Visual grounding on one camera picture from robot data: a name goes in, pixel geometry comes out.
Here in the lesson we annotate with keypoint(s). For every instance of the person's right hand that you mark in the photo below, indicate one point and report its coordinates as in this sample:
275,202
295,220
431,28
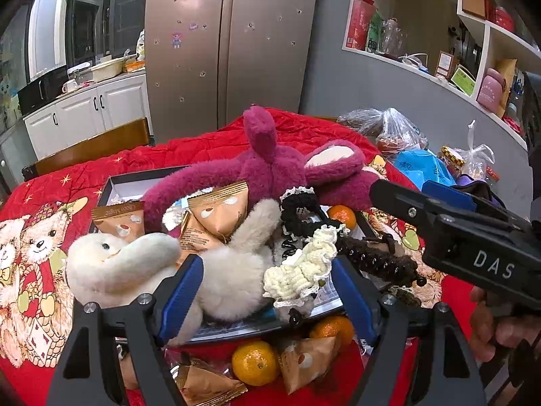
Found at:
486,330

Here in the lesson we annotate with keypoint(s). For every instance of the brown braided hair clip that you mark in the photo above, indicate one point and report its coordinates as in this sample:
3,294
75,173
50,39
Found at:
380,260

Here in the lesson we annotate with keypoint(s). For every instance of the pink container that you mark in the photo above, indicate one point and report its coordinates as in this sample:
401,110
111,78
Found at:
491,91

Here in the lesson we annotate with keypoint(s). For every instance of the black lace scrunchie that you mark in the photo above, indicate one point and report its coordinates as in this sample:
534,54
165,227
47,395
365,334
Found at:
296,215

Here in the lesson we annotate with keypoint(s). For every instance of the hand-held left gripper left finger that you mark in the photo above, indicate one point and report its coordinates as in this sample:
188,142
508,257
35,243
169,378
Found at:
181,300

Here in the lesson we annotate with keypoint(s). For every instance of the cream knitted scrunchie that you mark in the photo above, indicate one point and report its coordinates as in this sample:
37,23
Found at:
291,279

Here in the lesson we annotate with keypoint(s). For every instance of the blue plastic bag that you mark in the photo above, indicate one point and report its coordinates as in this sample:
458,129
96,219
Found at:
422,167

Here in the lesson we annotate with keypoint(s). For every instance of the black microwave oven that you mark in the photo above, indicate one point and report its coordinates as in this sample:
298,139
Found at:
40,91

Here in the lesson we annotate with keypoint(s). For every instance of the wooden chair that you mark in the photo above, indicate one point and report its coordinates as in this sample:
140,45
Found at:
97,146

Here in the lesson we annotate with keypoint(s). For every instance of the white kitchen cabinet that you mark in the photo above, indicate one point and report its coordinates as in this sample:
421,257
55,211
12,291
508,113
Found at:
84,114

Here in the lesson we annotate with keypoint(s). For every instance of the knotted clear plastic bag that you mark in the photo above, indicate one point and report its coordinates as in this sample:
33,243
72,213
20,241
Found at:
479,156

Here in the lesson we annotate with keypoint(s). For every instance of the clear plastic bag with food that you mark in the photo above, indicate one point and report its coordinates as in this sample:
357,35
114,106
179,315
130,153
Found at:
380,129

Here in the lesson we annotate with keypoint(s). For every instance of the small black hair claw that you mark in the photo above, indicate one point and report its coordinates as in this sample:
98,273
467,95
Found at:
287,250

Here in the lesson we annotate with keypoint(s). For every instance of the cream plush toy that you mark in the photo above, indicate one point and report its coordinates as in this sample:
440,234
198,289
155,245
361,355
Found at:
97,270

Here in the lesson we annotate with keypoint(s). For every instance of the dark kitchen window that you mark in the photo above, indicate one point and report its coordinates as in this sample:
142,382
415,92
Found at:
105,21

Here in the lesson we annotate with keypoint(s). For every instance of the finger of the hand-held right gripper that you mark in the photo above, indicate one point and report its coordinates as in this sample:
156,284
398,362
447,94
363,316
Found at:
401,207
448,196

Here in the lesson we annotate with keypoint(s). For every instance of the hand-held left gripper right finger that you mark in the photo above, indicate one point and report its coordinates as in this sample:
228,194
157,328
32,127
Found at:
355,300

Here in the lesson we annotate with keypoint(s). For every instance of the glass jar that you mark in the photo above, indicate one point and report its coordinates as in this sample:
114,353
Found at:
393,38

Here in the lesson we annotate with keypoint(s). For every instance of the fluffy white plush toy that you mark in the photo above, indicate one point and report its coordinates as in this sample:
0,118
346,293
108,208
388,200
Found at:
236,279

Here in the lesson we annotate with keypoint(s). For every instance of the brown triangular snack packet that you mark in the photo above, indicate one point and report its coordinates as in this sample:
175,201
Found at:
308,359
194,237
118,220
207,385
219,211

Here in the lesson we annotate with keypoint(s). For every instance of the green carton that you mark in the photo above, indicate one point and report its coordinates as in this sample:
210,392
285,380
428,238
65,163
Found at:
375,31

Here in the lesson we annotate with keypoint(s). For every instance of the white mug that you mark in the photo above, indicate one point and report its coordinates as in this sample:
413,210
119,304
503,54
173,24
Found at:
68,87

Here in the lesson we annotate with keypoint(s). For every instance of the magenta plush toy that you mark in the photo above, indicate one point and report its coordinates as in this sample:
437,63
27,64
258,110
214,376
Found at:
270,169

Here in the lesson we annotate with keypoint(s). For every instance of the cream basin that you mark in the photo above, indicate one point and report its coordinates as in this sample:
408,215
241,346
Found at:
107,70

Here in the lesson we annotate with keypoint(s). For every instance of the silver double-door refrigerator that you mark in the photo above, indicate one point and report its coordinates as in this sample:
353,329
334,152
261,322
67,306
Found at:
232,50

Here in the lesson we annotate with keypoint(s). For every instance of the brown knitted scrunchie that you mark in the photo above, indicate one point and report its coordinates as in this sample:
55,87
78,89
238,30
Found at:
405,295

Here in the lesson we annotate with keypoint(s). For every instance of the orange mandarin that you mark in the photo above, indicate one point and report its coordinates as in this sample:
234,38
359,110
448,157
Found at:
255,361
342,215
334,330

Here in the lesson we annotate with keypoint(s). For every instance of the black tray box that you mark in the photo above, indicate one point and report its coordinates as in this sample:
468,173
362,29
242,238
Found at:
236,327

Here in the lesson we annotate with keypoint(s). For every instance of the jar with yellow-black lid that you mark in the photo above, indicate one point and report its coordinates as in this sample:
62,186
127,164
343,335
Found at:
451,158

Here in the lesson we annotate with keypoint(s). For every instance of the red printed blanket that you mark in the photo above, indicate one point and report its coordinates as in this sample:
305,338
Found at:
42,194

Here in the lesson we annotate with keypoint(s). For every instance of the purple and grey cloth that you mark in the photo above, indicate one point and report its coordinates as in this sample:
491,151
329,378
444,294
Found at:
482,188

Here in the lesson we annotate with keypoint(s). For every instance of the red carton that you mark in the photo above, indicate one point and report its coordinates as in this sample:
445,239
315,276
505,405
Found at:
359,23

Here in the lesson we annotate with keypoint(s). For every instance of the white wall shelf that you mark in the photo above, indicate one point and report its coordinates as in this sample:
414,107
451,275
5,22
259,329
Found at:
427,72

